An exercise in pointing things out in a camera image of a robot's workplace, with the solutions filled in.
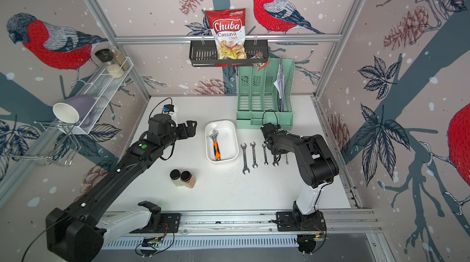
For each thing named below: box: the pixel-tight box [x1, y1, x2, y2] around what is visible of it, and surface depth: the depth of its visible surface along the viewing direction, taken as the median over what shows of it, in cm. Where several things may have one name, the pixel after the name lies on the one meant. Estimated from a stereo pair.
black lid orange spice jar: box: [180, 170, 197, 189], surface depth 79 cm
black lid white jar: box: [94, 48, 125, 79], surface depth 83 cm
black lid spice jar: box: [169, 168, 181, 187], surface depth 79 cm
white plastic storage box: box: [204, 119, 240, 163], surface depth 101 cm
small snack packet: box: [250, 52, 272, 72], surface depth 92 cm
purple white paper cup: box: [52, 94, 96, 125], surface depth 64 cm
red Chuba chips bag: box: [205, 8, 247, 60], surface depth 84 cm
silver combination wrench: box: [261, 143, 269, 166], surface depth 94 cm
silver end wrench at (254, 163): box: [249, 141, 259, 169], surface depth 94 cm
